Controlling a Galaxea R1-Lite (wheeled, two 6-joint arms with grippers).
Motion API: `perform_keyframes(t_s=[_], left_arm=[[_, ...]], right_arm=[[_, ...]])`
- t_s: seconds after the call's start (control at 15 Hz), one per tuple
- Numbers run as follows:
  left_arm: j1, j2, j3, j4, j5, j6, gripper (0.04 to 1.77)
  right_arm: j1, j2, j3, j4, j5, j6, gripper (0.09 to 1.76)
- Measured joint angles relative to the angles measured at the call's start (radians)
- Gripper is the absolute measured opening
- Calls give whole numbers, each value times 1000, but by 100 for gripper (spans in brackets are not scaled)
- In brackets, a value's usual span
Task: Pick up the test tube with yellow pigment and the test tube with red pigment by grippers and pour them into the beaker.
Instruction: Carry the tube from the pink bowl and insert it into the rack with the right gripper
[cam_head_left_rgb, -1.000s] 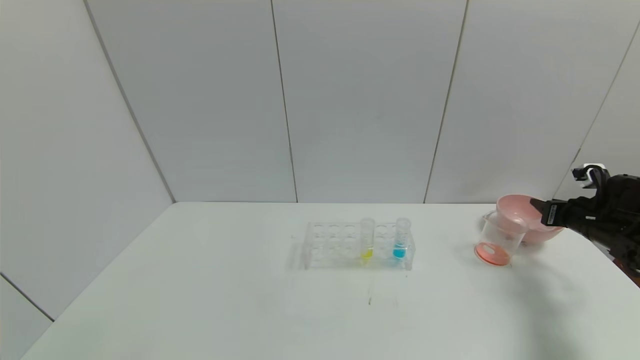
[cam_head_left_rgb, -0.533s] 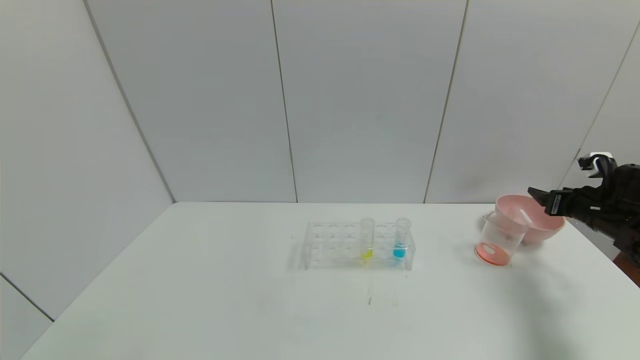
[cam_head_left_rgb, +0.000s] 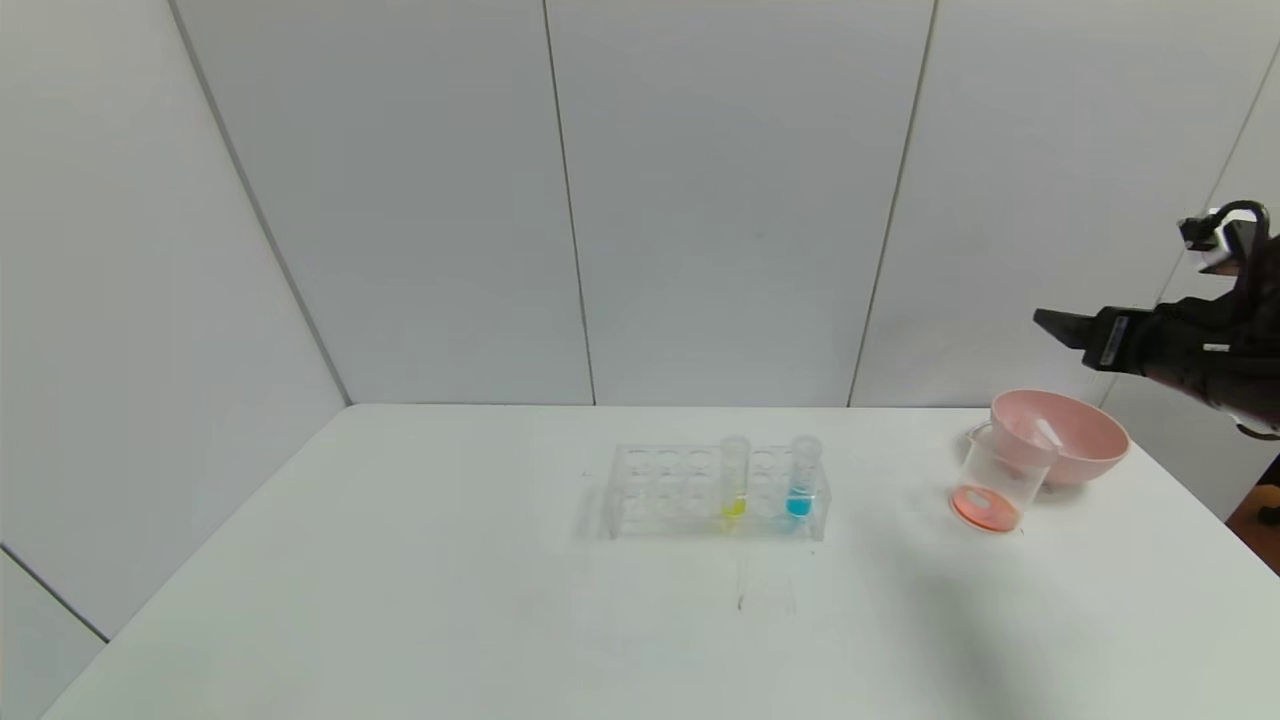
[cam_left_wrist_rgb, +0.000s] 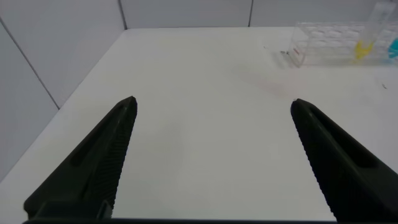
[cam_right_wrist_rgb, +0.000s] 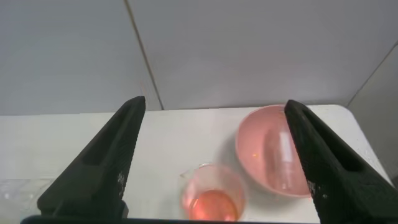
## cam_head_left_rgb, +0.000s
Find test tube with blue pigment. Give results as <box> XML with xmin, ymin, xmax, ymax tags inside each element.
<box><xmin>787</xmin><ymin>435</ymin><xmax>824</xmax><ymax>519</ymax></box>

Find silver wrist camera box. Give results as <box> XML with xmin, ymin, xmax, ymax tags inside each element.
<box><xmin>1178</xmin><ymin>205</ymin><xmax>1263</xmax><ymax>276</ymax></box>

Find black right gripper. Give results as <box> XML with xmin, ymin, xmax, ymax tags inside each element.
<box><xmin>1033</xmin><ymin>302</ymin><xmax>1223</xmax><ymax>396</ymax></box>

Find test tube with yellow pigment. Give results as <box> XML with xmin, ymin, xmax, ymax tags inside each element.
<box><xmin>720</xmin><ymin>435</ymin><xmax>751</xmax><ymax>523</ymax></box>

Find black camera cable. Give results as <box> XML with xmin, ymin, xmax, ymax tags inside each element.
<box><xmin>1208</xmin><ymin>199</ymin><xmax>1273</xmax><ymax>263</ymax></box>

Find clear glass beaker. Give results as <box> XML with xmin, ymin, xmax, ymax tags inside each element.
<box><xmin>950</xmin><ymin>422</ymin><xmax>1056</xmax><ymax>534</ymax></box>

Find clear acrylic test tube rack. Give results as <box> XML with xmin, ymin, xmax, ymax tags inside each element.
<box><xmin>603</xmin><ymin>443</ymin><xmax>831</xmax><ymax>542</ymax></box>

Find pink bowl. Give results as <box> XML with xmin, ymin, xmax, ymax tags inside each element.
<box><xmin>992</xmin><ymin>390</ymin><xmax>1133</xmax><ymax>489</ymax></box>

